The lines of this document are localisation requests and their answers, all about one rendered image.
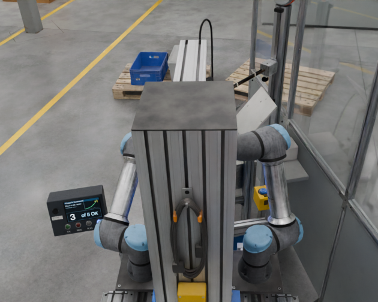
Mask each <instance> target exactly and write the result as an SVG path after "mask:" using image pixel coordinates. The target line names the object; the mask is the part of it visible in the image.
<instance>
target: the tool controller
mask: <svg viewBox="0 0 378 302"><path fill-rule="evenodd" d="M46 204H47V209H48V212H49V216H50V221H51V224H52V229H53V233H54V236H60V235H67V234H74V233H78V232H85V231H92V230H94V229H95V226H96V224H97V220H98V219H103V218H104V215H106V214H108V212H107V206H106V199H105V195H104V189H103V185H97V186H89V187H84V188H77V189H69V190H64V191H56V192H50V193H49V196H48V199H47V202H46ZM70 212H77V214H78V218H79V220H78V221H73V222H68V219H67V213H70ZM87 221H91V222H92V224H91V225H90V226H87V225H86V222H87ZM78 222H79V223H81V227H79V228H78V227H76V223H78ZM66 224H69V225H70V226H71V228H70V229H66V228H65V225H66Z"/></svg>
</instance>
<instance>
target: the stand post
mask: <svg viewBox="0 0 378 302"><path fill-rule="evenodd" d="M253 173H254V161H244V164H243V176H242V195H243V196H244V206H243V205H241V221H243V220H247V219H250V216H251V199H252V190H253Z"/></svg>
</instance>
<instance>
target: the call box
mask: <svg viewBox="0 0 378 302"><path fill-rule="evenodd" d="M261 188H265V189H266V185H264V186H257V187H254V197H253V199H254V202H255V203H256V206H257V208H258V209H259V211H261V210H268V209H269V202H268V205H264V200H268V197H264V196H263V194H261V193H260V192H259V190H260V189H261Z"/></svg>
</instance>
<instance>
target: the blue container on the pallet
mask: <svg viewBox="0 0 378 302"><path fill-rule="evenodd" d="M150 56H151V57H150ZM154 56H158V57H159V58H154ZM167 61H168V52H139V54H138V55H137V56H136V58H135V60H134V62H133V63H132V65H131V67H130V69H129V70H130V77H131V85H139V86H144V85H145V82H148V81H163V80H164V77H165V75H166V73H167V70H168V68H169V66H168V63H167Z"/></svg>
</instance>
